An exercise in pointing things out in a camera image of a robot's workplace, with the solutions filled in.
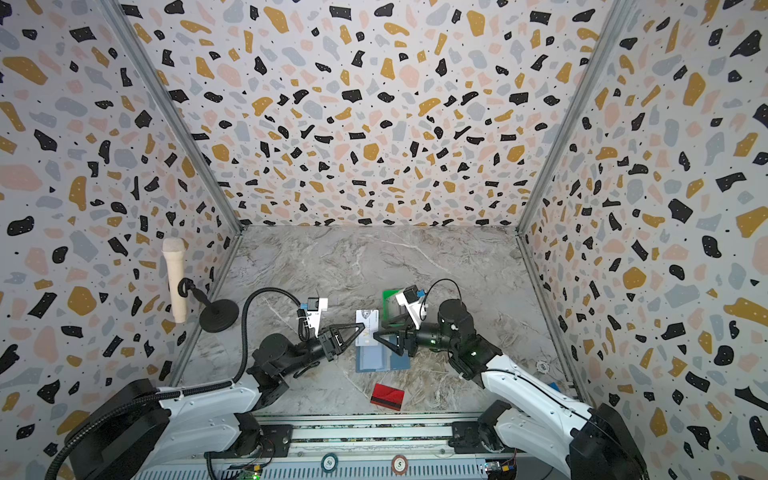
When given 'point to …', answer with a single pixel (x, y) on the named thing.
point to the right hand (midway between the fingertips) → (386, 333)
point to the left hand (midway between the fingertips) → (368, 331)
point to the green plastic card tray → (391, 310)
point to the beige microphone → (174, 252)
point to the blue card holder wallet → (376, 358)
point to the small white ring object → (543, 366)
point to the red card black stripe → (387, 396)
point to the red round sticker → (399, 464)
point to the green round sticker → (329, 462)
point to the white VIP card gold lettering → (370, 319)
